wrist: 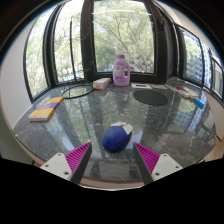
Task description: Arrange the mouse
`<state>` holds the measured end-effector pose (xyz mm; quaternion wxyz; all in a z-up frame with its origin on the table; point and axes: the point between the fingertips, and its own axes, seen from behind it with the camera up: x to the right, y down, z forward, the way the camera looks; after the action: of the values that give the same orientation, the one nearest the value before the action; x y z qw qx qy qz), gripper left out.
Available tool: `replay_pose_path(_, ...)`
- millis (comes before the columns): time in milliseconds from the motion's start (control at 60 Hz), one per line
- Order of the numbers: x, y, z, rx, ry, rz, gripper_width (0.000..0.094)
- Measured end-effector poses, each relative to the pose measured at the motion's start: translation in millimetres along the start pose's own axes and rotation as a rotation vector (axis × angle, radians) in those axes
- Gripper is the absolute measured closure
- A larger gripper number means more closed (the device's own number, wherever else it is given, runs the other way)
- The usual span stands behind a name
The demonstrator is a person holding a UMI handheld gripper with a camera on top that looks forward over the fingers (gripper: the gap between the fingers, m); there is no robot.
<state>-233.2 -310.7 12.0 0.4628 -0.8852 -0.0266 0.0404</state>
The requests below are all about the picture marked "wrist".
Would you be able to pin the small blue box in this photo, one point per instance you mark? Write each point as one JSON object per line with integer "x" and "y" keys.
{"x": 199, "y": 102}

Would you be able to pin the orange and white carton box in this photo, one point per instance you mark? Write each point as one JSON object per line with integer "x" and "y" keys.
{"x": 101, "y": 83}

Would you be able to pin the blue and white computer mouse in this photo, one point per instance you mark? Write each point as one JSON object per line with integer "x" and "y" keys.
{"x": 116, "y": 138}

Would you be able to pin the red book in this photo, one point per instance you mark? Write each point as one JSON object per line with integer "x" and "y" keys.
{"x": 184, "y": 89}

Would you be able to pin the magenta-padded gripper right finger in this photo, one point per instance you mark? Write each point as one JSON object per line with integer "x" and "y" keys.
{"x": 163, "y": 165}

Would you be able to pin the purple detergent bottle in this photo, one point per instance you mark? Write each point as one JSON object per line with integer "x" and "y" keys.
{"x": 121, "y": 71}

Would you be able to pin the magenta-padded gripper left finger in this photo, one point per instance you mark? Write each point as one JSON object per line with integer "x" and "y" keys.
{"x": 63, "y": 165}

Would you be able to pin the round black mouse pad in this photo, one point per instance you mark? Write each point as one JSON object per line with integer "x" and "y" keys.
{"x": 150, "y": 97}

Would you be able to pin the white card with blue print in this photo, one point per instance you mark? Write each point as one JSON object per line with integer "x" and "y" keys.
{"x": 141, "y": 85}

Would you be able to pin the long white striped box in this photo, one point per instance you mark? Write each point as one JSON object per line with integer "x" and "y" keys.
{"x": 177, "y": 91}

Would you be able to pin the beige small box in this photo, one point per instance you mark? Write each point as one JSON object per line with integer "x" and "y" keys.
{"x": 194, "y": 95}

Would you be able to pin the pale printed paper sheet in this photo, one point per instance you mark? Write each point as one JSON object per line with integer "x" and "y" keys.
{"x": 158, "y": 86}

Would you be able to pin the yellow and purple book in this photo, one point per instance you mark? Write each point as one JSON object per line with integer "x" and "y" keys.
{"x": 45, "y": 109}

